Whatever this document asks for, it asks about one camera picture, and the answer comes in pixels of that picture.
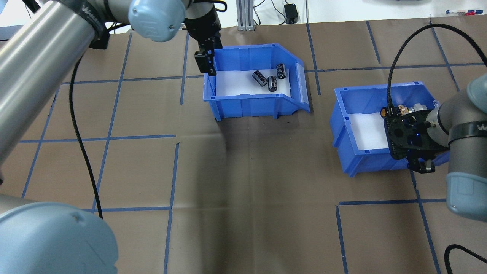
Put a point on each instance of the blue bin with mixed parts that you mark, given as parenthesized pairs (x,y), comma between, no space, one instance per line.
(344,121)

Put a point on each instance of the blue bin with black capacitors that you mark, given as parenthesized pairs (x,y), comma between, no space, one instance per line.
(247,106)

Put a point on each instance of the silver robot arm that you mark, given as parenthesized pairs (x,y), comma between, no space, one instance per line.
(470,160)
(45,57)

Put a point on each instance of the white plastic component block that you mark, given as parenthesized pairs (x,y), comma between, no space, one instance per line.
(422,106)

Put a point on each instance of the white bin liner sheet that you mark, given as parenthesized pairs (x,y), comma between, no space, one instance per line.
(367,131)
(236,85)

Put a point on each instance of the black cylindrical capacitor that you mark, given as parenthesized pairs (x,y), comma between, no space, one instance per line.
(281,70)
(272,83)
(260,78)

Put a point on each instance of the black power adapter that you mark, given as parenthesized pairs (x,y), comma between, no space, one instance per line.
(291,13)

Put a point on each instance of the aluminium profile post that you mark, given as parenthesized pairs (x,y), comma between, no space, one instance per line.
(246,15)

